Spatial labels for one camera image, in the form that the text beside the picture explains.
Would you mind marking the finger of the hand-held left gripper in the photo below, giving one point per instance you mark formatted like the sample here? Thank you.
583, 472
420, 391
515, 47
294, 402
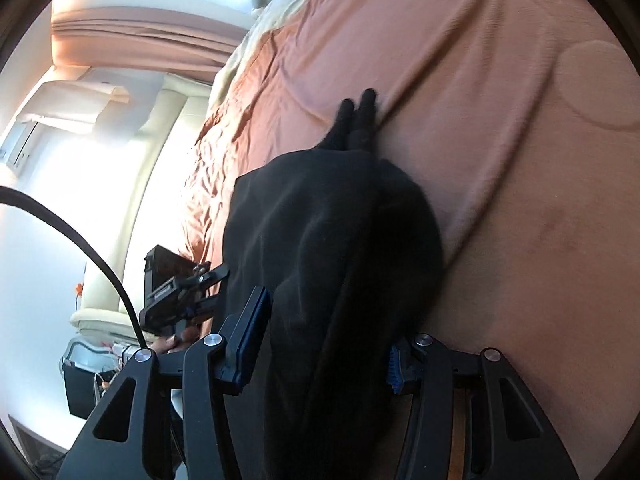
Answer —
216, 275

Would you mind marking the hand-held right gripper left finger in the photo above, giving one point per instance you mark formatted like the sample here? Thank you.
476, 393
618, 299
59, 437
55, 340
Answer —
250, 345

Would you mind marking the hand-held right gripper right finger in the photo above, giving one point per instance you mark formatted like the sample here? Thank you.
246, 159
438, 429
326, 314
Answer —
396, 370

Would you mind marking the black sweater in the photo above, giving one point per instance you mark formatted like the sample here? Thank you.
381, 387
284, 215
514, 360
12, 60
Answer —
310, 240

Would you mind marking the person's left hand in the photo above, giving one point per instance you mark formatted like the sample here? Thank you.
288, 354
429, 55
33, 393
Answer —
175, 345

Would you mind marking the cream padded headboard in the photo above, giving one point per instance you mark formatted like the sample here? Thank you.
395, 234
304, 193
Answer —
165, 160

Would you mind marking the black bin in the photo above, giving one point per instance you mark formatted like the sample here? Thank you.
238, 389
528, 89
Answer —
80, 385

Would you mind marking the orange blanket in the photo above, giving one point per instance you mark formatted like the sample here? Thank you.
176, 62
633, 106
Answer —
500, 160

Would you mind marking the beige curtain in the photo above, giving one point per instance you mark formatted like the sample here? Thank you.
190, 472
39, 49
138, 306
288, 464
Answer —
150, 35

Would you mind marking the cream bed sheet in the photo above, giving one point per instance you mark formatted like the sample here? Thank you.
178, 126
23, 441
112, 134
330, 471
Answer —
260, 25

